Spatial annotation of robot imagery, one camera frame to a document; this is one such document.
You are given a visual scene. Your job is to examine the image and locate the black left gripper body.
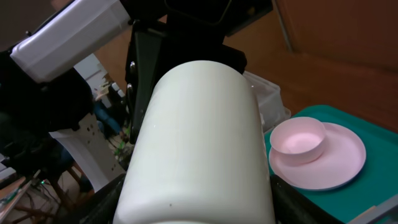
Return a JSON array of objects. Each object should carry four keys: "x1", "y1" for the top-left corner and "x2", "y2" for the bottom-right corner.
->
[{"x1": 124, "y1": 0, "x2": 273, "y2": 144}]

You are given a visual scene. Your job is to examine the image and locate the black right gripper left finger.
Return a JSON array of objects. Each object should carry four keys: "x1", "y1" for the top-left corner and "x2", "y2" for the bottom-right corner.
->
[{"x1": 58, "y1": 174, "x2": 126, "y2": 224}]

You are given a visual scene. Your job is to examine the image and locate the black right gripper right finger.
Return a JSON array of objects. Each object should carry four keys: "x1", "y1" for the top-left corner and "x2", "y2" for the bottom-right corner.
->
[{"x1": 270, "y1": 174, "x2": 343, "y2": 224}]

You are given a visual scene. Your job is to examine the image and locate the cream white cup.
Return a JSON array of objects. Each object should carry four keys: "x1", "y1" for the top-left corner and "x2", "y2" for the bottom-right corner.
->
[{"x1": 113, "y1": 61, "x2": 275, "y2": 223}]

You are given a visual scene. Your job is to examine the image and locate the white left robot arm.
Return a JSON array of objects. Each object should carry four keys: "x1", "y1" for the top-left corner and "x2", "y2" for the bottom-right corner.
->
[{"x1": 1, "y1": 0, "x2": 273, "y2": 190}]

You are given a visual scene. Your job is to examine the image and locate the grey dishwasher rack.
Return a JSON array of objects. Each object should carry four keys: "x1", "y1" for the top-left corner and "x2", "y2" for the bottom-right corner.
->
[{"x1": 348, "y1": 195, "x2": 397, "y2": 224}]

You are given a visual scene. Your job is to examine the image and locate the clear plastic waste bin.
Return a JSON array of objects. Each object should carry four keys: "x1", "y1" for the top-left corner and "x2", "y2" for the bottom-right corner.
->
[{"x1": 243, "y1": 71, "x2": 291, "y2": 133}]

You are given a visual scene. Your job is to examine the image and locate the pink small bowl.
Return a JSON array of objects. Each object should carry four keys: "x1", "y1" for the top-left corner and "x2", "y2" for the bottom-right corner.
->
[{"x1": 270, "y1": 117, "x2": 326, "y2": 166}]

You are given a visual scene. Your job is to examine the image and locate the pink plate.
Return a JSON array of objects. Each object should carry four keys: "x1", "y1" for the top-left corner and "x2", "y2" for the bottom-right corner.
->
[{"x1": 268, "y1": 122, "x2": 366, "y2": 191}]

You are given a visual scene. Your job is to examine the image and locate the teal plastic tray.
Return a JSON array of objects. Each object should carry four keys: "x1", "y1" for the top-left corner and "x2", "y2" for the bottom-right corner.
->
[{"x1": 265, "y1": 105, "x2": 397, "y2": 223}]

